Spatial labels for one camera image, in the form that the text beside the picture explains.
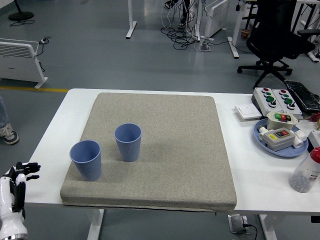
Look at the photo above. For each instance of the black wrapped keyboard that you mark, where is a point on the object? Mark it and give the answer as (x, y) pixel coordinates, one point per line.
(303, 95)

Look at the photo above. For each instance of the blue ribbed plastic cup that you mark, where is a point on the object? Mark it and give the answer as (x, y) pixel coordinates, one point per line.
(87, 167)
(128, 150)

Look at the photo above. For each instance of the silver floor socket box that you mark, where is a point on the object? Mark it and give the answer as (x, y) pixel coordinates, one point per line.
(236, 223)

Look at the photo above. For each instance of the grey-brown fabric mat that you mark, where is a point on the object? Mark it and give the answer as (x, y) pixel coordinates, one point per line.
(170, 150)

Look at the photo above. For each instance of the white panel heater on feet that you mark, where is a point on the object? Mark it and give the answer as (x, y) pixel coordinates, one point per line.
(17, 62)
(217, 15)

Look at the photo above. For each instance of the white pipe fitting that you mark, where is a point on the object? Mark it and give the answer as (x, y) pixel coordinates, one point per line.
(299, 138)

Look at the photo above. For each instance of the black fan base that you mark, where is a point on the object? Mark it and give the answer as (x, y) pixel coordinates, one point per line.
(21, 15)

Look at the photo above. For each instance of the grey red-black button switch box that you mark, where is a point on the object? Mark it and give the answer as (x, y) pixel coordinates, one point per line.
(277, 141)

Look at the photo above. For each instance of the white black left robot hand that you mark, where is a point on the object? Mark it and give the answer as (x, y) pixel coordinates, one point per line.
(10, 220)

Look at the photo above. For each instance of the black white sneaker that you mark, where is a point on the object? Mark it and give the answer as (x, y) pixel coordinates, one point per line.
(170, 3)

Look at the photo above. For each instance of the white table leg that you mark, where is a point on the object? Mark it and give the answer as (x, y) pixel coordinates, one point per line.
(96, 225)
(268, 227)

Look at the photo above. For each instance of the clear bottle with red cap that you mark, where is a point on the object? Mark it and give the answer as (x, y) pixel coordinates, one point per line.
(303, 172)

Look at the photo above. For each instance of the person's white black shoe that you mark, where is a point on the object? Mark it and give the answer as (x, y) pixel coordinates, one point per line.
(8, 135)

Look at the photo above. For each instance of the white desk leg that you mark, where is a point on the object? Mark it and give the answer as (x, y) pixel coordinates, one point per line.
(197, 22)
(236, 32)
(131, 22)

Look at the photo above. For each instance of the white green-red button switch box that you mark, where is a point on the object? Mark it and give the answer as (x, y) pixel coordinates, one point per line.
(275, 123)

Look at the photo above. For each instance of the brown round jar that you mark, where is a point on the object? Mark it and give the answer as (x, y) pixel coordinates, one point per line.
(245, 33)

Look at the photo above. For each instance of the black office chair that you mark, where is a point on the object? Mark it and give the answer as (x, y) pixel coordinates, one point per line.
(272, 37)

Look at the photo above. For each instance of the blue round plate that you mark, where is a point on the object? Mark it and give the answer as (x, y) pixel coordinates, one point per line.
(287, 152)

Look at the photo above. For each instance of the white wall switch plate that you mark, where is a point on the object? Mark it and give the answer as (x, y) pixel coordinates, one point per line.
(247, 112)

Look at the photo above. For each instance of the person's leg in black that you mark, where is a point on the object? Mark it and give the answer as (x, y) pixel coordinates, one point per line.
(184, 12)

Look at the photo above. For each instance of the grey push-button control box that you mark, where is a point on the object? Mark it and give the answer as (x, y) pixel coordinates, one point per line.
(260, 100)
(296, 107)

